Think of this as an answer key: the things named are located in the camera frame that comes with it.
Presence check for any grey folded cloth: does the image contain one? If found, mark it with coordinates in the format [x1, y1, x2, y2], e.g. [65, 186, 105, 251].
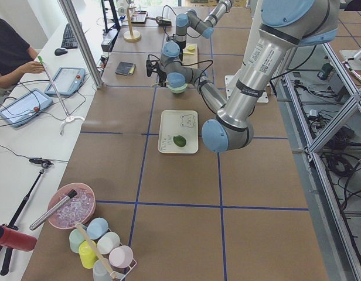
[115, 61, 136, 76]

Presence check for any light green bowl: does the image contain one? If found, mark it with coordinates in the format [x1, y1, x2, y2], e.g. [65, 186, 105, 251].
[168, 84, 188, 94]

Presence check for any wooden mug tree stand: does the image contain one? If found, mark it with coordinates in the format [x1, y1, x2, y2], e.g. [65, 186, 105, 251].
[123, 8, 141, 42]

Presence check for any pink ice bowl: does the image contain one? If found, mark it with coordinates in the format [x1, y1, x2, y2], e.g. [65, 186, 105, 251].
[48, 183, 96, 229]

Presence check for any blue cup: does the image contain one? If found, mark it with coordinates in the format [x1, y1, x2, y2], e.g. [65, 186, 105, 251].
[86, 217, 108, 240]

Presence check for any seated person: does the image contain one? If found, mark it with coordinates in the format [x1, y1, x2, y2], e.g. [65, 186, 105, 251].
[0, 18, 44, 89]

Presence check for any red cylinder can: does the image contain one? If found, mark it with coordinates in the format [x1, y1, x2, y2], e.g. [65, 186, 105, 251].
[0, 225, 37, 252]

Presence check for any black computer mouse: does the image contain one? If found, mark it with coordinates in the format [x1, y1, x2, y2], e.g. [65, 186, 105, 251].
[54, 47, 68, 56]

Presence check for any black keyboard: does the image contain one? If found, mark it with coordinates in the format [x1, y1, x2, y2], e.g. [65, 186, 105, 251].
[61, 23, 78, 49]

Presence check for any wooden cutting board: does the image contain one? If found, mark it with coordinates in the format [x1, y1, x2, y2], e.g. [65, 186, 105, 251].
[182, 43, 198, 68]

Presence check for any aluminium frame post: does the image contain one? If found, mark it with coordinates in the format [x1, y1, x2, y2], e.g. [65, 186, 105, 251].
[58, 0, 103, 89]

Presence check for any far teach pendant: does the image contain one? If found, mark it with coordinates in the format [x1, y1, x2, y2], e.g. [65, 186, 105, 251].
[52, 67, 86, 97]

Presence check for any teach pendant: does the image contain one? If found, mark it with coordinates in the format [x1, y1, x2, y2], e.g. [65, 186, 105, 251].
[52, 67, 86, 97]
[0, 88, 53, 128]

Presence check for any pink cup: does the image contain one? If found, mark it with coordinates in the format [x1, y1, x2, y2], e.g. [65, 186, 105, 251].
[108, 245, 134, 268]

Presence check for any mint green cup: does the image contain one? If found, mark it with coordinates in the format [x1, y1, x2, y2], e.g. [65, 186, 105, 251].
[69, 228, 85, 253]

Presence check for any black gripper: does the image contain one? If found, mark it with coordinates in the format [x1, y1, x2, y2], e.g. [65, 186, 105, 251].
[157, 70, 167, 87]
[177, 43, 185, 61]

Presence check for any near teach pendant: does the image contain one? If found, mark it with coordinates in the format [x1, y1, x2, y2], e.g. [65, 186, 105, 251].
[0, 88, 53, 128]

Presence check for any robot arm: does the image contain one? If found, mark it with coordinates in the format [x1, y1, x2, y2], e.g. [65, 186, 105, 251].
[158, 1, 340, 152]
[173, 0, 233, 58]

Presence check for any white cup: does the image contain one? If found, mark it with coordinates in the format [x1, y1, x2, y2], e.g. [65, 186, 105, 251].
[97, 231, 121, 255]

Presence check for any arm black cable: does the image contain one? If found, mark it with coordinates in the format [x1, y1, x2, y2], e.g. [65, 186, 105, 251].
[147, 53, 214, 88]

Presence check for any black tripod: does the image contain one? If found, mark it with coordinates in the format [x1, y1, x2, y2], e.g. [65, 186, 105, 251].
[0, 158, 53, 276]

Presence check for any yellow cup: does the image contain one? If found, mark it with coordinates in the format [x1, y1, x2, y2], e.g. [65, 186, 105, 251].
[79, 241, 98, 269]

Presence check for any metal scoop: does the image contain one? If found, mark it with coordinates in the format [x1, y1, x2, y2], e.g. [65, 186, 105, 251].
[146, 16, 172, 27]

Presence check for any cream bear serving tray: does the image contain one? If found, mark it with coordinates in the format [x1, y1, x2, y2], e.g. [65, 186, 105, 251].
[158, 110, 199, 154]

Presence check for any steel ice tongs handle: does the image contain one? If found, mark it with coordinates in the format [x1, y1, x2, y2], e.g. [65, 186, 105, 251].
[29, 189, 77, 231]

